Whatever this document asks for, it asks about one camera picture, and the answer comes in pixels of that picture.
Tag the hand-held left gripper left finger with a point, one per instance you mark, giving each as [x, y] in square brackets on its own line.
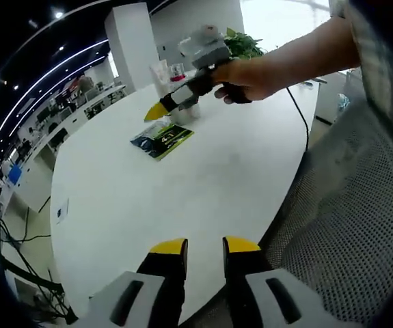
[162, 287]

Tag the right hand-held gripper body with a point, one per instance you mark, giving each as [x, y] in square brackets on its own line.
[206, 48]

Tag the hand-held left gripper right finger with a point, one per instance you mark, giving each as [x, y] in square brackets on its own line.
[240, 290]

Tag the person's right hand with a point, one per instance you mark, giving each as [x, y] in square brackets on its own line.
[251, 78]

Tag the green potted plant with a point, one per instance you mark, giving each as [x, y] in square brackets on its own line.
[247, 48]

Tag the green black foil packet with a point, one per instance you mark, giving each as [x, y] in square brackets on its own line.
[169, 140]

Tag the white office desk row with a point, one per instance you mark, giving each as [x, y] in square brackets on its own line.
[80, 112]

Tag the grey mesh office chair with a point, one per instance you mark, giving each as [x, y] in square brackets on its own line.
[346, 222]

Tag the person in plaid shirt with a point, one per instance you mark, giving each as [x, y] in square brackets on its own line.
[384, 51]

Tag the blue box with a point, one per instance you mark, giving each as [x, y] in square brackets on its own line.
[15, 173]

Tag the black metal frame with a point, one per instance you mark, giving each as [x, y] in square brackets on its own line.
[22, 270]

